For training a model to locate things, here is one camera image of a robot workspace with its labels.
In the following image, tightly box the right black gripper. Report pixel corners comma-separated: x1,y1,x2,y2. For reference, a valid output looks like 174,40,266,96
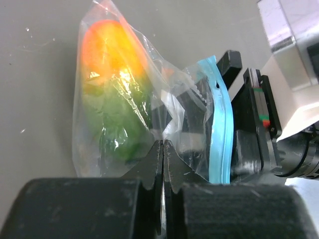
179,49,284,185

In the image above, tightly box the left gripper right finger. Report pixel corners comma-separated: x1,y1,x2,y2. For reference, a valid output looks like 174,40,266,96
163,140,212,238

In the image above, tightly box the green orange fake mango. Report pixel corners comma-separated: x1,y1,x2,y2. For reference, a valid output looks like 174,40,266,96
80,19,153,161

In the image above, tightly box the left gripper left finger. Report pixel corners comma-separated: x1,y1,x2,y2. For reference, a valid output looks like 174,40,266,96
121,140,163,236

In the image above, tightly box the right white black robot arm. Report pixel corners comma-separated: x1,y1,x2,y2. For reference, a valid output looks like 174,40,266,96
183,51,319,184

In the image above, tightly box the blue zip clear bag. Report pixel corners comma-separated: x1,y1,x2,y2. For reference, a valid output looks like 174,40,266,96
71,0,235,185

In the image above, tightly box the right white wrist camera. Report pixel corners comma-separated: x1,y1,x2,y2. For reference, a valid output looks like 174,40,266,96
258,0,319,140

